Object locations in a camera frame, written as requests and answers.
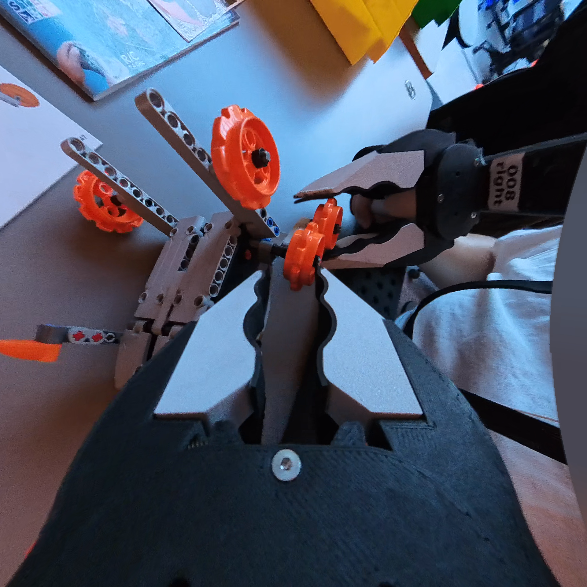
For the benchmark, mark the small orange toy gear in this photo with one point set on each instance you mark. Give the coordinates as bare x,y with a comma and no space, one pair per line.
300,254
328,218

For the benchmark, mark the person's white t-shirt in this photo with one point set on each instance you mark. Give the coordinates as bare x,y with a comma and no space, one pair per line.
481,357

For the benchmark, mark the grey toy brick model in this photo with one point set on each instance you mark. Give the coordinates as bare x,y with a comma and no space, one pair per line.
192,257

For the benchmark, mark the blue magazine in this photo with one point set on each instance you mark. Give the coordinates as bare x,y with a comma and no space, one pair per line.
114,50

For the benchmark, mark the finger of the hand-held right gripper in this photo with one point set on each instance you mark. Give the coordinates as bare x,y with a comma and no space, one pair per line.
376,172
394,247

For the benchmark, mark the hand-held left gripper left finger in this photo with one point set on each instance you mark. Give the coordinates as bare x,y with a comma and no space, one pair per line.
211,362

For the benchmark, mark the green storage bin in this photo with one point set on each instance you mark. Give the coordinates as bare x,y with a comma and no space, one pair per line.
433,11

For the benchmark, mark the person's right hand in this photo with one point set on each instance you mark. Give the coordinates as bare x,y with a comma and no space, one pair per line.
371,211

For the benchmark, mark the grey beam with red pins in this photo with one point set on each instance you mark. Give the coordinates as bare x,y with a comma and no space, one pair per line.
87,336

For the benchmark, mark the grey desk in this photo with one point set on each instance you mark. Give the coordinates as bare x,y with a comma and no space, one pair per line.
55,275

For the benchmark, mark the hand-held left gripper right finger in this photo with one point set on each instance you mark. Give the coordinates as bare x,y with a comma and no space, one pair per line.
367,367

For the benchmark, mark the white instruction booklet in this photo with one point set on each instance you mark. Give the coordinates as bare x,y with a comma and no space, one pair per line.
27,151

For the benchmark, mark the flat orange toy piece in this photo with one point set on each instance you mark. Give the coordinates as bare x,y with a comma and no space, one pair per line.
27,351

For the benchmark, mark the person's right forearm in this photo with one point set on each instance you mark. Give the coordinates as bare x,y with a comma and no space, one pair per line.
463,259

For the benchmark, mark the pale thin magazine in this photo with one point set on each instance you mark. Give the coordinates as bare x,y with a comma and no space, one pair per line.
192,13

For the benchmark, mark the dark bulky object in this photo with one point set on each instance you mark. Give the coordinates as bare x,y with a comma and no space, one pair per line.
527,105

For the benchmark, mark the black perforated chair seat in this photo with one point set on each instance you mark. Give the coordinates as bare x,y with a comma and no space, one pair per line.
371,293

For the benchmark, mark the yellow storage bin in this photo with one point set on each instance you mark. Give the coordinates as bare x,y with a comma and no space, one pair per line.
357,27

